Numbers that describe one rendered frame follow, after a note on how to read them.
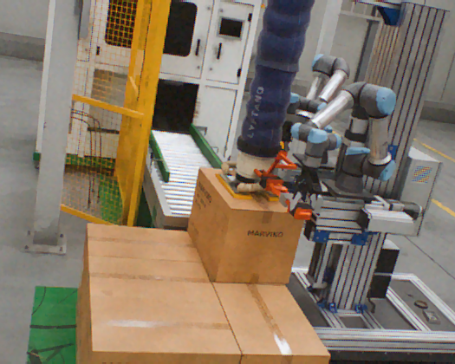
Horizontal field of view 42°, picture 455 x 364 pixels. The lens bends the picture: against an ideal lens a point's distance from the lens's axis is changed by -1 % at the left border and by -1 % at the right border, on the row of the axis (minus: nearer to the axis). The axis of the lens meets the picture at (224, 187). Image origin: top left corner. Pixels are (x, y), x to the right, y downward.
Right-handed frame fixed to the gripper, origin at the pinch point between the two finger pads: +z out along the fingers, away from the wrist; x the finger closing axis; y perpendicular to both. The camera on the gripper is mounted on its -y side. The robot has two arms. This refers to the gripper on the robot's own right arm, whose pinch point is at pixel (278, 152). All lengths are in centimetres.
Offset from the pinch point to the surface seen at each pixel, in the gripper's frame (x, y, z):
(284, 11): -31, 39, -78
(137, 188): -61, -84, 59
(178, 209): -42, -38, 54
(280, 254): -15, 60, 37
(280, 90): -25, 39, -42
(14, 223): -141, -122, 108
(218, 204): -46, 42, 19
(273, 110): -26, 39, -32
